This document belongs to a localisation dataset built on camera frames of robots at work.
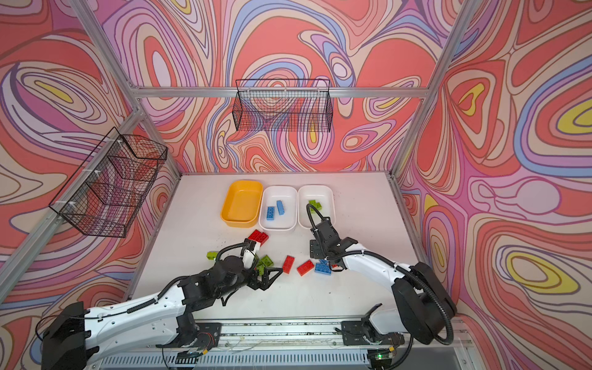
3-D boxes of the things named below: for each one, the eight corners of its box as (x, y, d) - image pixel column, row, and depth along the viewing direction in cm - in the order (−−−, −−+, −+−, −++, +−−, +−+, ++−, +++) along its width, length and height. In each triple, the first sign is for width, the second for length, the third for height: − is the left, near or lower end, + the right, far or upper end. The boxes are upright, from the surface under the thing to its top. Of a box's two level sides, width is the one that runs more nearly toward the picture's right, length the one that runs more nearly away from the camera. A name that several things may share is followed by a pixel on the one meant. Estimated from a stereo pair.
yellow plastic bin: (222, 229, 102) (218, 220, 96) (232, 190, 117) (228, 180, 111) (260, 229, 102) (258, 220, 96) (265, 190, 117) (263, 180, 111)
